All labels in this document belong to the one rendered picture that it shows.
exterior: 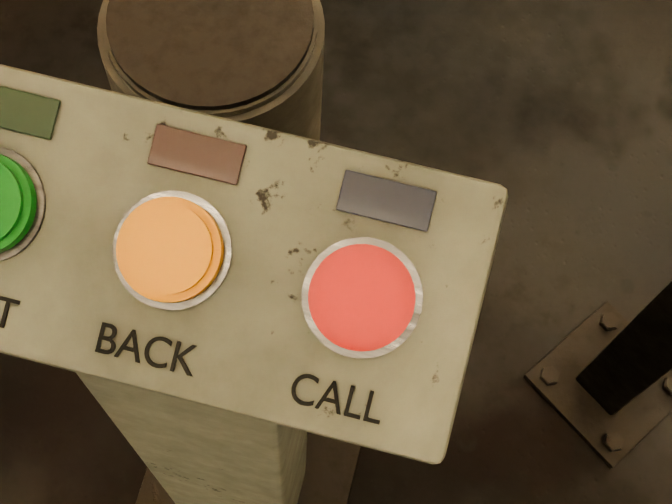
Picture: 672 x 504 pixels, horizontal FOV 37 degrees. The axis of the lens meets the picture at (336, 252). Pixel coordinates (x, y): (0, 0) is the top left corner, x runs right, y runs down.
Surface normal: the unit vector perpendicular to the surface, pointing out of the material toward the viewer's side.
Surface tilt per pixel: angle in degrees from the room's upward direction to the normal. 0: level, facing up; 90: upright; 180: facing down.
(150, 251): 20
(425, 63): 0
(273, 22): 0
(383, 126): 0
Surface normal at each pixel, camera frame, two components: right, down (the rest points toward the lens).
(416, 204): -0.05, -0.05
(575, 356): 0.04, -0.38
